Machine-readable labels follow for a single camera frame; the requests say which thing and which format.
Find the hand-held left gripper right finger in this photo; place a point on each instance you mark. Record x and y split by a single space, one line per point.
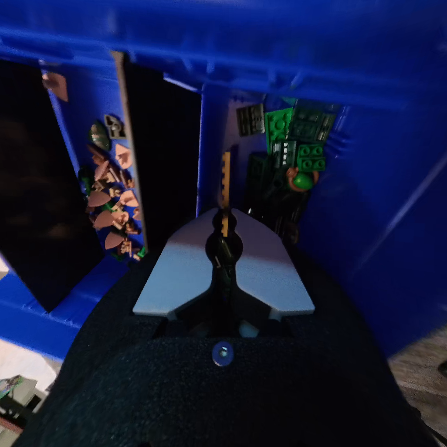
272 272

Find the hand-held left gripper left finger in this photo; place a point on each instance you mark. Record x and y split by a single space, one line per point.
174 272

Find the pile of tan brick pieces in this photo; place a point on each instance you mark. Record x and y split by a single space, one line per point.
112 202

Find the tan long brick plate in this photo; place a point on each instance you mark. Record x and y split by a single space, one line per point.
225 181

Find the blue plastic bin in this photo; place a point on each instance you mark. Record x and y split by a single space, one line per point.
377 209

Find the black bin divider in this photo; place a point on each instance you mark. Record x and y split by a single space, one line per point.
167 154
42 209

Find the pile of green bricks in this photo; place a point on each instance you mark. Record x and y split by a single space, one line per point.
300 154

